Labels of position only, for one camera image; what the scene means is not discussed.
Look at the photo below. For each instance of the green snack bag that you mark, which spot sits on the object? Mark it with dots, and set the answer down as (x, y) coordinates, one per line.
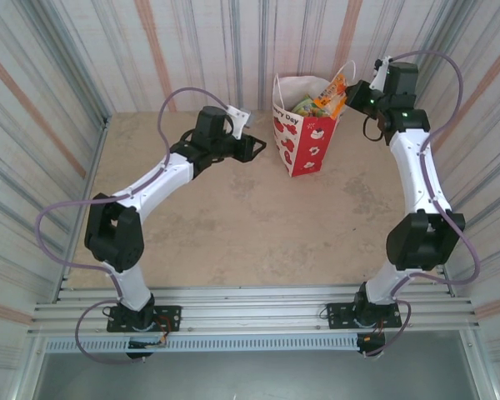
(303, 106)

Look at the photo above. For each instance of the orange cracker packet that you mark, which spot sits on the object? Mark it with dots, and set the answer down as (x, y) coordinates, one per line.
(331, 98)

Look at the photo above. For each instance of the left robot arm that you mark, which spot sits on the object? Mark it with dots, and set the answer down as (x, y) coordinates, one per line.
(116, 233)

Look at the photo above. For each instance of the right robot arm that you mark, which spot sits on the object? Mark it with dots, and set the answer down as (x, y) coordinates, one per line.
(421, 175)

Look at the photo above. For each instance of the red and white paper bag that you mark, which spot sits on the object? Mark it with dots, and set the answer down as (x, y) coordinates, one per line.
(308, 146)

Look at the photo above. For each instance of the aluminium rail frame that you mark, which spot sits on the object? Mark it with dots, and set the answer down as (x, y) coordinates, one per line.
(250, 300)

